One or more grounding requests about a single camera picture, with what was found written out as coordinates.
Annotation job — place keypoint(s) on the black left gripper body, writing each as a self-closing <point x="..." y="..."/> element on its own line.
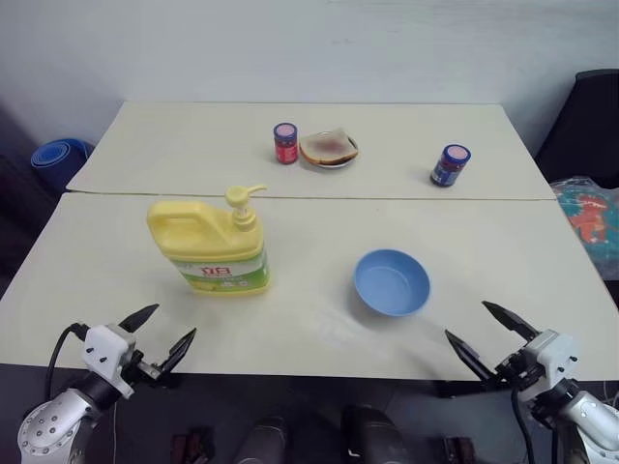
<point x="145" y="373"/>

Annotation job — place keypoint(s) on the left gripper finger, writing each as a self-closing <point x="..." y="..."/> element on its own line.
<point x="138" y="319"/>
<point x="179" y="350"/>

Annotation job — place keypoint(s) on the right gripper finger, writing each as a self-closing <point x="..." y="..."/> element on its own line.
<point x="471" y="360"/>
<point x="512" y="324"/>

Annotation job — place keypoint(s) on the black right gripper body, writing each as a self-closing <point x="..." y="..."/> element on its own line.
<point x="517" y="374"/>

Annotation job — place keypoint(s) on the yellow dish soap pump bottle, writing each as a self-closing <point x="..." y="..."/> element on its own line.
<point x="208" y="241"/>

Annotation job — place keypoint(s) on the blue plastic bowl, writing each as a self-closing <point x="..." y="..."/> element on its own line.
<point x="392" y="285"/>

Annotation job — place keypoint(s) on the reddish brown block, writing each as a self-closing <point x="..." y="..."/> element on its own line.
<point x="193" y="447"/>

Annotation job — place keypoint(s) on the dark rounded shape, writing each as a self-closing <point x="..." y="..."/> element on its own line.
<point x="263" y="442"/>

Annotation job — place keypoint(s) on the colourful dinosaur print bag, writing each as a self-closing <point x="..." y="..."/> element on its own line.
<point x="592" y="222"/>

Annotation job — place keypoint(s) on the blue label jam jar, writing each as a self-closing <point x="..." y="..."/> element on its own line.
<point x="449" y="169"/>

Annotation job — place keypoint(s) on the blue rolled foam mat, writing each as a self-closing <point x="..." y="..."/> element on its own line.
<point x="58" y="157"/>

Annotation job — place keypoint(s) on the black chair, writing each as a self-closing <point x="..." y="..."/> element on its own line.
<point x="580" y="130"/>

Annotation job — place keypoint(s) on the red label jam jar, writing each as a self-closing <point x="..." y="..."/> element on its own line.
<point x="285" y="147"/>

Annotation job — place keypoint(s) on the small round plate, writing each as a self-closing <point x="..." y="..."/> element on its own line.
<point x="338" y="165"/>

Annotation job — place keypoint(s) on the bread slice with jam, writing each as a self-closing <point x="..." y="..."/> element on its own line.
<point x="329" y="145"/>

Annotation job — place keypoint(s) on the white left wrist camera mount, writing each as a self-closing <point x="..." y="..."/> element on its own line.
<point x="104" y="345"/>

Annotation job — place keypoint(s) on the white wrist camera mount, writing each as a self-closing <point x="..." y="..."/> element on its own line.
<point x="551" y="348"/>
<point x="104" y="345"/>

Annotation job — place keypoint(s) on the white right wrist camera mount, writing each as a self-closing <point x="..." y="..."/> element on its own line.
<point x="551" y="348"/>

